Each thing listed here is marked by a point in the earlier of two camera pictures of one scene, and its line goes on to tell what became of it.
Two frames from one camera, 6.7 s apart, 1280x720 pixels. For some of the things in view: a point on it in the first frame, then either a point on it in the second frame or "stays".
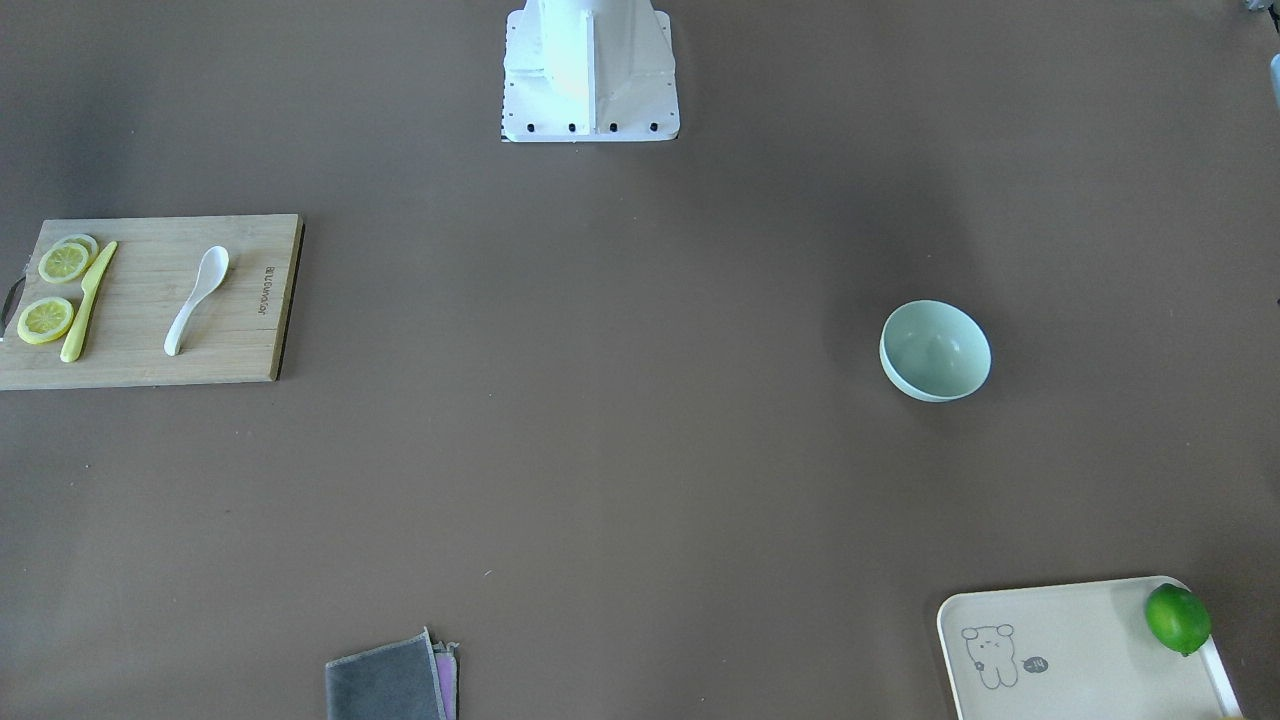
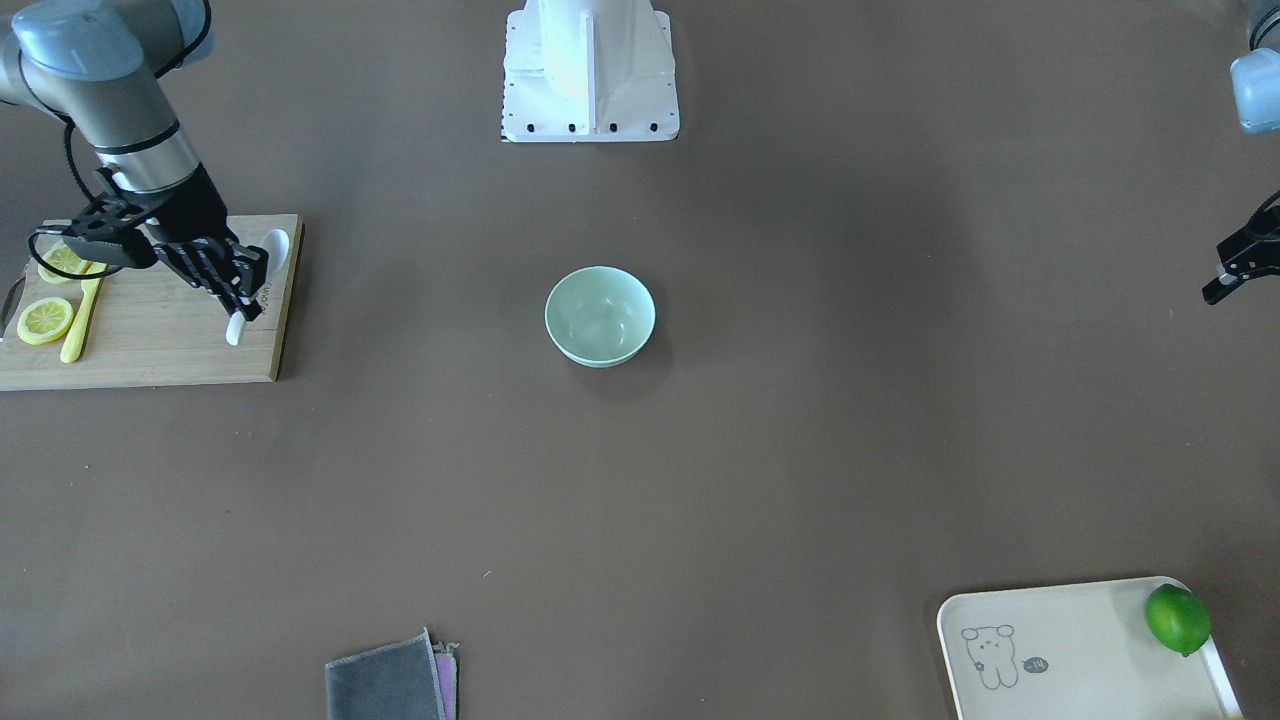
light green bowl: (934, 351) to (600, 316)
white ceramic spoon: (213, 266) to (276, 242)
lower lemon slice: (45, 320) stays
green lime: (1179, 619) stays
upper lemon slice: (63, 262) stays
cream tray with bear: (1073, 652) stays
